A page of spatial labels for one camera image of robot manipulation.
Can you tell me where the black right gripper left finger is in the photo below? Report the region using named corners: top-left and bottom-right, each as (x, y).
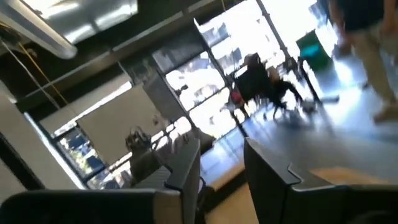
top-left (0, 138), bottom-right (201, 224)

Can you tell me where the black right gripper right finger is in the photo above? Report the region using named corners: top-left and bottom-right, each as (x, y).
top-left (244, 138), bottom-right (398, 224)

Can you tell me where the dark metal machine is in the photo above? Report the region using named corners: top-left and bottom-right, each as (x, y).
top-left (126, 126), bottom-right (170, 187)

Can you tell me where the black chair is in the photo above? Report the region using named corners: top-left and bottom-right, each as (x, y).
top-left (234, 52), bottom-right (304, 119)

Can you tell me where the green waste bin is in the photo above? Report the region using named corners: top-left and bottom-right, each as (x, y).
top-left (295, 29), bottom-right (333, 71)

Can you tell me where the person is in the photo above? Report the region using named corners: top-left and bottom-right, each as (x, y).
top-left (329, 0), bottom-right (398, 124)

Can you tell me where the yellow hanging cable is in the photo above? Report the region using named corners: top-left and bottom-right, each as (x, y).
top-left (17, 42), bottom-right (68, 105)

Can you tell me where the white ceiling duct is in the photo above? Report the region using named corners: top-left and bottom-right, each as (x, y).
top-left (0, 0), bottom-right (78, 60)

